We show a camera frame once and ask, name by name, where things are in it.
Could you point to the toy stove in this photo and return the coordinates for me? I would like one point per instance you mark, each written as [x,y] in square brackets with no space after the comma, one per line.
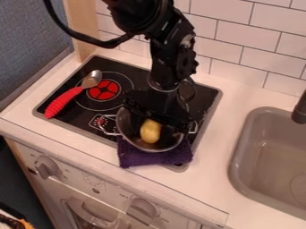
[103,92]

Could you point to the tap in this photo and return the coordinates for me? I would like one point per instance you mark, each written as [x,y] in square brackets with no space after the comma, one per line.
[299,110]

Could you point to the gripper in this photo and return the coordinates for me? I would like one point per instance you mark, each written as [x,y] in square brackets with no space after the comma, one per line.
[157,107]

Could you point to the toy sink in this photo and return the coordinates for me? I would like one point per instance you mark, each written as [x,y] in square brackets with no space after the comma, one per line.
[271,161]

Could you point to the yellow toy potato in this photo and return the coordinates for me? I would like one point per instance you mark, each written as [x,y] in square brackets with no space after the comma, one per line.
[150,131]

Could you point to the purple cloth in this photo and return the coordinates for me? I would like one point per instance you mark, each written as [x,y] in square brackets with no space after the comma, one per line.
[139,158]

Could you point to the silver pot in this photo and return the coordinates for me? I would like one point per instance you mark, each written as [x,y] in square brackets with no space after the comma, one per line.
[157,140]

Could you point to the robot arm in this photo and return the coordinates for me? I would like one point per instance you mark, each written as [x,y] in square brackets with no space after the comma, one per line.
[167,38]

